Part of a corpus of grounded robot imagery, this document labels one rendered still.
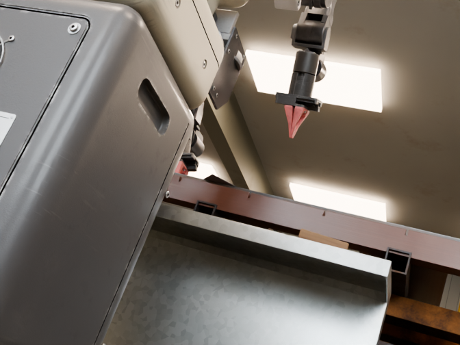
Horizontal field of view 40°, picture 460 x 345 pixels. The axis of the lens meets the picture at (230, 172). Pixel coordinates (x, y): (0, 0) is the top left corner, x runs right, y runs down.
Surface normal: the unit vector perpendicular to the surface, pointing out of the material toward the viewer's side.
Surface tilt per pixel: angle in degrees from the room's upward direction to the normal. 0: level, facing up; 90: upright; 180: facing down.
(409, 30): 180
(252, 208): 90
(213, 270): 90
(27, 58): 90
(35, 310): 90
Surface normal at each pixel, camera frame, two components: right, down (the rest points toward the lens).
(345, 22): -0.33, 0.87
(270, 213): -0.22, -0.45
